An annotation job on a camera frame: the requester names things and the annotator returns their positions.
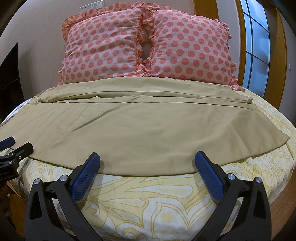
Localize beige khaki pants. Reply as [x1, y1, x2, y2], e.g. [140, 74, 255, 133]
[1, 77, 289, 176]

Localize yellow patterned bed mattress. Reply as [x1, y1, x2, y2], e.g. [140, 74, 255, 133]
[14, 91, 295, 240]

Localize left pink polka-dot pillow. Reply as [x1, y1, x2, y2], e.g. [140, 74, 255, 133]
[58, 2, 146, 85]

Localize pink polka-dot pillow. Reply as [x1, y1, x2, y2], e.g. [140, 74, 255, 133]
[58, 2, 146, 85]
[141, 3, 244, 91]

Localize right pink polka-dot pillow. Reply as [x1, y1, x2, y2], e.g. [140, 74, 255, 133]
[141, 3, 244, 91]

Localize frosted glass window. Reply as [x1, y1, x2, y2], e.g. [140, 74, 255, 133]
[240, 0, 270, 98]

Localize white wall socket plate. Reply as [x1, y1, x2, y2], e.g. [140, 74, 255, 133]
[78, 0, 104, 13]

